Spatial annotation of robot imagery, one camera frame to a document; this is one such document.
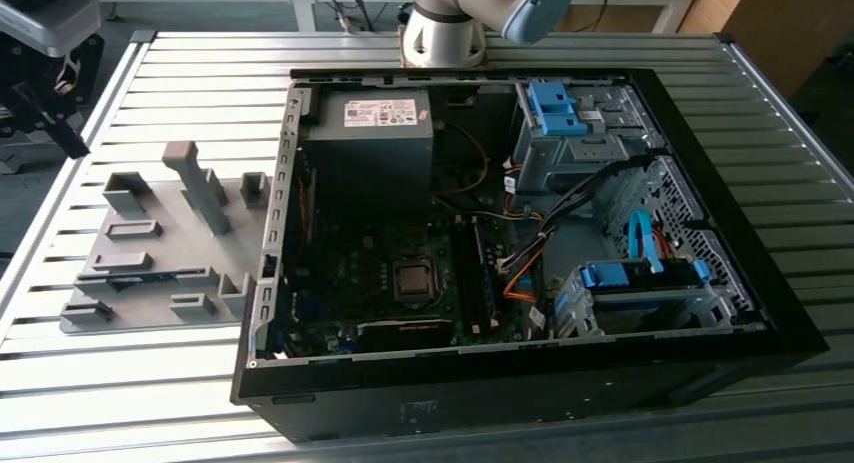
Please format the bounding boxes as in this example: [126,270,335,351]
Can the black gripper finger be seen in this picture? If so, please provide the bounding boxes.
[11,82,93,160]

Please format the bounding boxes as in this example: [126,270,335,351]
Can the blue RAM stick white sticker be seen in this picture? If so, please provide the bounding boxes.
[106,268,207,288]

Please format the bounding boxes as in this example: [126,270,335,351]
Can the grey parts rack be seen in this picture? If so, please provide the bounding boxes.
[59,140,279,337]

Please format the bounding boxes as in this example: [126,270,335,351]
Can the grey power supply unit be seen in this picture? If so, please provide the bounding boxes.
[303,87,439,219]

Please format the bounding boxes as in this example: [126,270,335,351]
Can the green motherboard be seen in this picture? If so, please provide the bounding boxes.
[279,217,536,357]

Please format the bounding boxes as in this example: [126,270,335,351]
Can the silver CPU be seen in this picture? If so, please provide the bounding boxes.
[398,267,433,294]

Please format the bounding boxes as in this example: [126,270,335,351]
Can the black graphics card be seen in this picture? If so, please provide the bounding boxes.
[355,316,457,350]

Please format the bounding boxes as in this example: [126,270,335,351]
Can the blue plastic drive latch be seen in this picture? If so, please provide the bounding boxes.
[526,81,594,138]

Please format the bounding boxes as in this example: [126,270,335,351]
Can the grey metal drive cage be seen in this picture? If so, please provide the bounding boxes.
[512,80,666,197]

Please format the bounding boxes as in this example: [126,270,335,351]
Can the black open PC case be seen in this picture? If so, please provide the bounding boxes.
[230,67,833,442]

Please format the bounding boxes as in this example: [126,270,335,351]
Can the hard disk in blue carrier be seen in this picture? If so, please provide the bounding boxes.
[577,258,713,293]

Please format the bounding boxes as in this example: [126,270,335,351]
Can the grey perforated disk cage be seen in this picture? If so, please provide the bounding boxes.
[548,277,746,340]

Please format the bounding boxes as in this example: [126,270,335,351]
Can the brown wooden cabinet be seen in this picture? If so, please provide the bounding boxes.
[724,0,854,99]

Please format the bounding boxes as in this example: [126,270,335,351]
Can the red twisted wire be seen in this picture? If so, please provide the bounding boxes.
[297,174,317,245]

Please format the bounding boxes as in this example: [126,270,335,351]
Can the yellow power cable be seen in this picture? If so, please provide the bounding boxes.
[430,122,494,200]

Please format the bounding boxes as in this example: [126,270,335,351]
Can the orange red yellow cable harness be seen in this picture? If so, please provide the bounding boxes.
[500,157,546,304]

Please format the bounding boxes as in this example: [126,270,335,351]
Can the black cable bundle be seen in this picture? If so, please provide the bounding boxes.
[497,155,660,274]

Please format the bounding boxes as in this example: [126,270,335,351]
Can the blue flat data cable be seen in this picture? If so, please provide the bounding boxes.
[626,208,668,274]

